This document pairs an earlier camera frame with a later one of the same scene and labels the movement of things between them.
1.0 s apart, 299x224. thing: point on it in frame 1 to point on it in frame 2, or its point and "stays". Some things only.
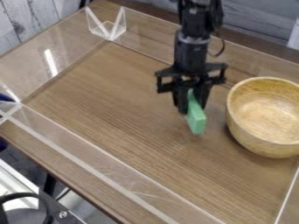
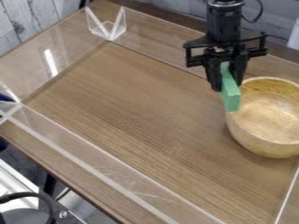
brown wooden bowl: x=262 y=107 stays
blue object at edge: x=5 y=98 stays
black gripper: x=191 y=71 to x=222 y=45
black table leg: x=50 y=184 stays
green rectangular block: x=196 y=116 to x=231 y=94
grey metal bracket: x=60 y=215 stays
